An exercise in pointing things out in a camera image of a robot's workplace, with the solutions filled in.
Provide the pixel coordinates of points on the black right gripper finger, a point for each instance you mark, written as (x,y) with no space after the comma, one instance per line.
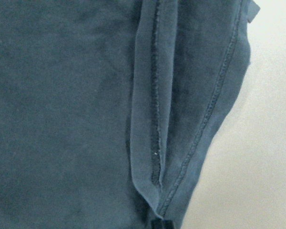
(162,224)

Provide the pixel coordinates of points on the black graphic t-shirt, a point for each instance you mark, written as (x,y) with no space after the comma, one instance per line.
(108,107)

